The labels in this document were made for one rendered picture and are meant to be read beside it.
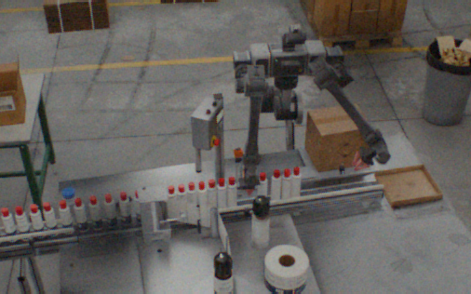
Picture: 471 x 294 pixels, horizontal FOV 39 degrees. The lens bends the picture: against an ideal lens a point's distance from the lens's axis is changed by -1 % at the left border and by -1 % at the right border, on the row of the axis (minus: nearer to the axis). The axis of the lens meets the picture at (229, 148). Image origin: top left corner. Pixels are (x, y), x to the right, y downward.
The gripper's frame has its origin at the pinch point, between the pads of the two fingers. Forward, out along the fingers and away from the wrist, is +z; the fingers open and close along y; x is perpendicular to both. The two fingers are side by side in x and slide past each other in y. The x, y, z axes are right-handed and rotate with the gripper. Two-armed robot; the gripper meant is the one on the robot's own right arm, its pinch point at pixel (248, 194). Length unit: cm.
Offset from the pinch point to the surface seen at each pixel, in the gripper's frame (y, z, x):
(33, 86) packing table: -117, 24, 165
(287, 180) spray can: 21.2, -2.8, 4.1
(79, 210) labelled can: -86, -1, 3
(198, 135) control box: -23.8, -35.1, 8.3
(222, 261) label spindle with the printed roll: -24, -15, -57
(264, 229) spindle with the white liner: 2.2, 0.5, -25.5
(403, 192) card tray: 89, 17, 4
